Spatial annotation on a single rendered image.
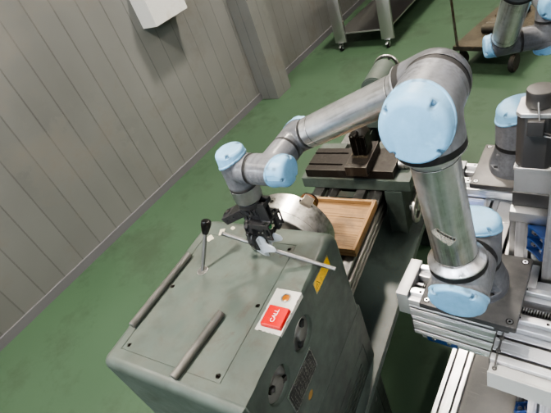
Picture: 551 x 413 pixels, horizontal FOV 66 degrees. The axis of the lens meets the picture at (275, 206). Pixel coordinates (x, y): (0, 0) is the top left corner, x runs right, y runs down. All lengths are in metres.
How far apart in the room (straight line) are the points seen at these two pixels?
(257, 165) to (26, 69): 2.95
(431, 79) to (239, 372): 0.75
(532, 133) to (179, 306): 1.00
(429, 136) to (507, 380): 0.69
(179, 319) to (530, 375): 0.88
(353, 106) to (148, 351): 0.81
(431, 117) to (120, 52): 3.67
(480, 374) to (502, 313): 1.02
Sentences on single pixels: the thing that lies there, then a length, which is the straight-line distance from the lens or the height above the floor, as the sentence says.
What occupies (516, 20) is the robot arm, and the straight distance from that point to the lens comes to 1.45.
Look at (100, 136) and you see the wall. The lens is 4.01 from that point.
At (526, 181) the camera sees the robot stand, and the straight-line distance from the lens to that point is 1.24.
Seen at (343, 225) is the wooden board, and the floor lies 0.88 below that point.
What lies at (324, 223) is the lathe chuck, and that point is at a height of 1.14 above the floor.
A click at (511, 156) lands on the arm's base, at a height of 1.24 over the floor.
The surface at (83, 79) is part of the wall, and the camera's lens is 3.95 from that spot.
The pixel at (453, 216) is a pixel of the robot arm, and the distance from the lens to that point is 0.83.
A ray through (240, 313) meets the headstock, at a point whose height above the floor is 1.26.
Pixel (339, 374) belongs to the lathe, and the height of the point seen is 0.82.
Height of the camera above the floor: 2.11
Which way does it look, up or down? 37 degrees down
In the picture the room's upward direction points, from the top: 22 degrees counter-clockwise
